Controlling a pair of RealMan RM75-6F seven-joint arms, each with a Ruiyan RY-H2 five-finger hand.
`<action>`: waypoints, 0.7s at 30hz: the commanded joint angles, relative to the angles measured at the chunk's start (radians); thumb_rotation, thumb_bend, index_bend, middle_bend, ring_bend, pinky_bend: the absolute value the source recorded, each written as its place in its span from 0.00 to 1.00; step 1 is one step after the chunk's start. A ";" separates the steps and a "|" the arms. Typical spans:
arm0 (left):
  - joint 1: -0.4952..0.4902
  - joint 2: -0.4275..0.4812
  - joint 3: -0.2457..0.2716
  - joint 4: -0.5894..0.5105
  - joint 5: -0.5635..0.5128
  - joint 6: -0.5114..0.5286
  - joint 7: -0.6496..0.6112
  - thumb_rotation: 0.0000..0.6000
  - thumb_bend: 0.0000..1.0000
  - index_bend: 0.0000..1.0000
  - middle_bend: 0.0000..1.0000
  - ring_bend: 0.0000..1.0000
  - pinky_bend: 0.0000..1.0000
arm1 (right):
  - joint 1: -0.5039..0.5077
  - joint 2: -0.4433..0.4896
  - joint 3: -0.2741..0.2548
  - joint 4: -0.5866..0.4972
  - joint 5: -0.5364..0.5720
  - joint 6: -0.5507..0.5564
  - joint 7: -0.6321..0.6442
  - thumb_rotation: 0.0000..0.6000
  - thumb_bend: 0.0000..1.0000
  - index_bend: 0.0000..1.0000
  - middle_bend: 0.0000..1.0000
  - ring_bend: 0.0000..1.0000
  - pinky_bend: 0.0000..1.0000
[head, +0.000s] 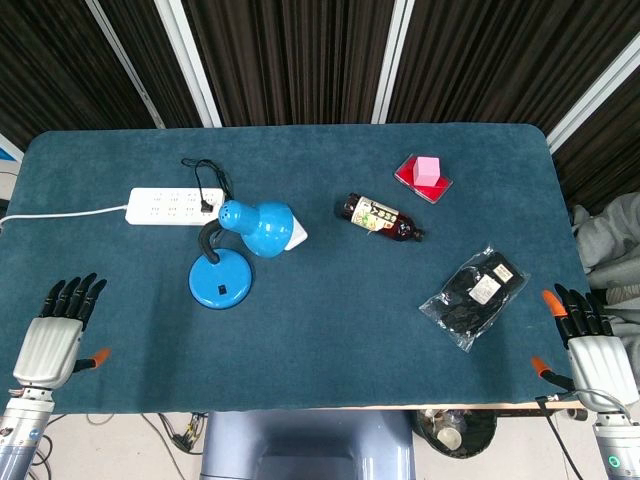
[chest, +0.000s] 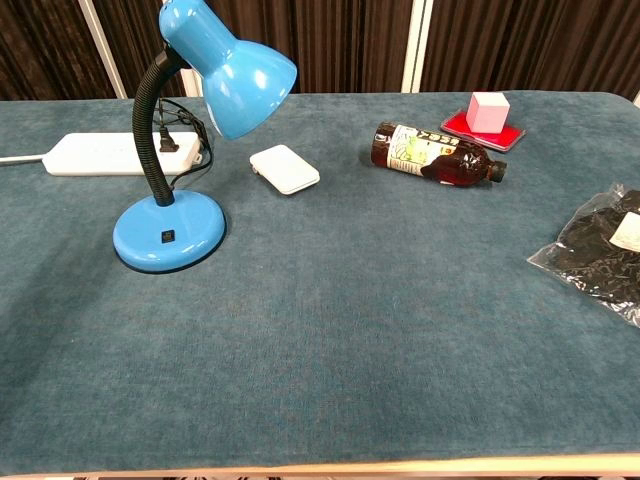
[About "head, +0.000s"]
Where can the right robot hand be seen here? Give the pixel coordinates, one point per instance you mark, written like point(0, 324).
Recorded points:
point(592, 352)

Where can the black waste bin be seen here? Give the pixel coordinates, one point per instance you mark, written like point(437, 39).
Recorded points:
point(457, 432)

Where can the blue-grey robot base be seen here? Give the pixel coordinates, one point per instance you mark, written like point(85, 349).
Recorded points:
point(310, 445)

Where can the blue table mat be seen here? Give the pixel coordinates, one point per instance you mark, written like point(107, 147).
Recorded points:
point(300, 300)

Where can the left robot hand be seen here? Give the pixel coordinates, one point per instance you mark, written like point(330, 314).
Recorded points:
point(47, 347)

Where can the grey cloth pile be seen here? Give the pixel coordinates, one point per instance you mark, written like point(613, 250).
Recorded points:
point(607, 250)

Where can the pink cube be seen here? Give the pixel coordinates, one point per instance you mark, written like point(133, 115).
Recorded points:
point(426, 171)

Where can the bagged black gloves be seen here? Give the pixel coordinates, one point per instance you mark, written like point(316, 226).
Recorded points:
point(472, 300)

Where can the blue desk lamp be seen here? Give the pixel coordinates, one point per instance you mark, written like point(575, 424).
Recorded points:
point(240, 250)

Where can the red square tray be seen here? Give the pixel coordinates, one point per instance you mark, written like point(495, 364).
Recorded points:
point(424, 185)

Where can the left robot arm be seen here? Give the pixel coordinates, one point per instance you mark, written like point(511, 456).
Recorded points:
point(22, 432)

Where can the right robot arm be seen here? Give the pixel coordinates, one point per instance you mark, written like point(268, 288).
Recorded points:
point(616, 440)

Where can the white power strip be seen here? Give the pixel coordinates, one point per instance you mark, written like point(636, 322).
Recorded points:
point(172, 206)

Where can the dark brown drink bottle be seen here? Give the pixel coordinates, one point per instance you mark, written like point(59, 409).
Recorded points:
point(382, 218)

